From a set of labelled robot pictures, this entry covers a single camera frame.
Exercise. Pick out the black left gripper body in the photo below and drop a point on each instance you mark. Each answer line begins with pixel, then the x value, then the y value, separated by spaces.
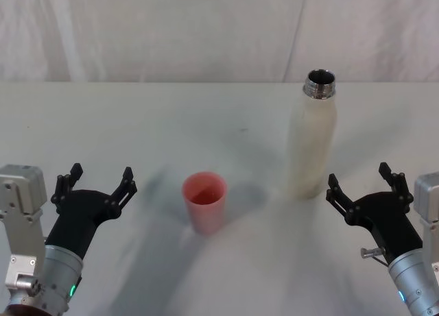
pixel 77 216

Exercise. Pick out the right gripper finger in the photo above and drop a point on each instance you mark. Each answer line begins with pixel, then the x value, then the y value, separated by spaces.
pixel 339 199
pixel 398 185

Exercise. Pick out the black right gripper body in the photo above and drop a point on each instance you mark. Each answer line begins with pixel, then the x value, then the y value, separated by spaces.
pixel 387 216

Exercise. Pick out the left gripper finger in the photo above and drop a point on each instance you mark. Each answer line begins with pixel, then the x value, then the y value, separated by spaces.
pixel 124 189
pixel 65 185

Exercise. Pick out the cream vacuum bottle steel neck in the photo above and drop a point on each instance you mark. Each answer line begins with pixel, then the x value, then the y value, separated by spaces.
pixel 310 148

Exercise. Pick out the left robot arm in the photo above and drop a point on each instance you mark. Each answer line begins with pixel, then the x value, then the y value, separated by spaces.
pixel 24 227

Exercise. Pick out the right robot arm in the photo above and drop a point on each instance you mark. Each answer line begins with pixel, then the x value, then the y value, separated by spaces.
pixel 416 261

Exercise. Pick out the white table cloth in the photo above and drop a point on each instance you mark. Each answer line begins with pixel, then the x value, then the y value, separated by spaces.
pixel 137 124

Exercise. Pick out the pink cup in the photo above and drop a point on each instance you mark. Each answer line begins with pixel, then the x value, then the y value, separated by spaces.
pixel 205 215

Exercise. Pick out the white curtain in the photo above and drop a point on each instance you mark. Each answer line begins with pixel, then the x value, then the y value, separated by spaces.
pixel 171 31

